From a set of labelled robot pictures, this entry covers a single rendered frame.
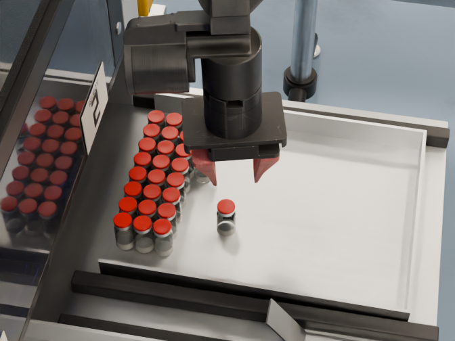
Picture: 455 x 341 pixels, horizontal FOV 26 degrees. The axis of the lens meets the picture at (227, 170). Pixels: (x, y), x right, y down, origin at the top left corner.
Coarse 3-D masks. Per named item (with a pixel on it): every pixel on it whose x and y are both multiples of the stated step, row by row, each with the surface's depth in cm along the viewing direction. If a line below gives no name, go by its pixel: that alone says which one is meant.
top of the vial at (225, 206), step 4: (220, 200) 111; (224, 200) 111; (228, 200) 111; (220, 204) 111; (224, 204) 111; (228, 204) 111; (232, 204) 111; (220, 208) 111; (224, 208) 111; (228, 208) 111; (232, 208) 111; (220, 212) 111; (224, 212) 110; (228, 212) 110
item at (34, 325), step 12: (36, 324) 103; (48, 324) 103; (60, 324) 103; (24, 336) 106; (36, 336) 105; (48, 336) 105; (60, 336) 104; (72, 336) 104; (84, 336) 103; (96, 336) 103; (108, 336) 102; (120, 336) 102; (132, 336) 102
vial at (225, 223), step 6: (234, 210) 111; (222, 216) 111; (228, 216) 111; (234, 216) 112; (222, 222) 112; (228, 222) 112; (234, 222) 112; (222, 228) 113; (228, 228) 112; (234, 228) 113; (222, 234) 114; (228, 234) 113
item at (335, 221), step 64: (320, 128) 122; (384, 128) 120; (192, 192) 118; (256, 192) 118; (320, 192) 118; (384, 192) 118; (128, 256) 112; (192, 256) 112; (256, 256) 112; (320, 256) 112; (384, 256) 112
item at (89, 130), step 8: (96, 80) 106; (104, 80) 110; (96, 88) 107; (104, 88) 110; (104, 96) 111; (88, 104) 104; (104, 104) 111; (88, 112) 105; (96, 112) 108; (88, 120) 105; (88, 128) 106; (96, 128) 109; (88, 136) 106; (88, 144) 107; (88, 152) 107
